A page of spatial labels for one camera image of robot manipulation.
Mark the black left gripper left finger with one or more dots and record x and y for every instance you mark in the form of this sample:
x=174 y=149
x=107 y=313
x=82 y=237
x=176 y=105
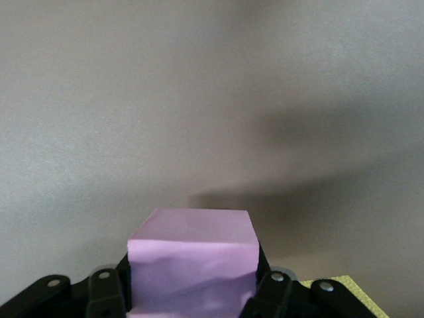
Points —
x=106 y=295

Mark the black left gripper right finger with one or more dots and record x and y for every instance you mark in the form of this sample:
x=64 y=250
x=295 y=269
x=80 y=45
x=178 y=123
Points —
x=271 y=295

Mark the light pink foam cube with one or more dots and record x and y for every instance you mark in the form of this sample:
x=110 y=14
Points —
x=192 y=258

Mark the yellow foam cube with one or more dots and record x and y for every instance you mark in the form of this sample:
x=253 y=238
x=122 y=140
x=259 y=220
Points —
x=361 y=291

